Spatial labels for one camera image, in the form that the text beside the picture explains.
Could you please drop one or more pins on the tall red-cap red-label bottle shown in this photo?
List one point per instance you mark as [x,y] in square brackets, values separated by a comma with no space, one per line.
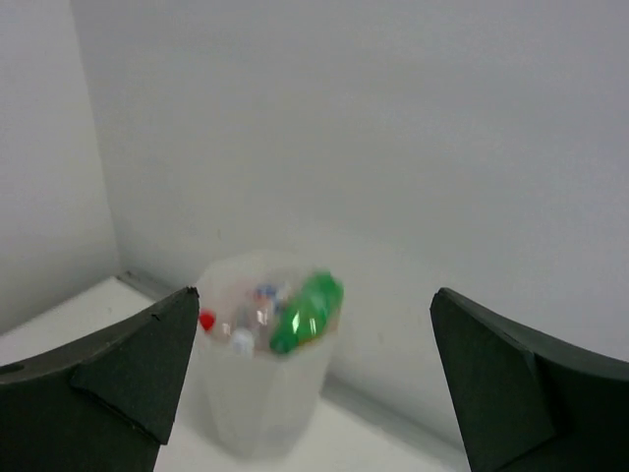
[207,319]

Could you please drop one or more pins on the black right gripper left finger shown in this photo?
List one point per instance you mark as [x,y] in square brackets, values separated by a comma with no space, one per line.
[104,402]

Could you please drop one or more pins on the green soda bottle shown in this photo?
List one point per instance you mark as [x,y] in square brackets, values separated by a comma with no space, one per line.
[308,312]

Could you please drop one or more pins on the white-cap clear labelled bottle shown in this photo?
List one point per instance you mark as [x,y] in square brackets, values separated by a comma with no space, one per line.
[257,317]

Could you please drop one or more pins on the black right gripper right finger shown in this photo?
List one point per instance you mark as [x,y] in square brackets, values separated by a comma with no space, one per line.
[527,401]

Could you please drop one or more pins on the white plastic bin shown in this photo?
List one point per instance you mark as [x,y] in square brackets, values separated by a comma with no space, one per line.
[260,403]

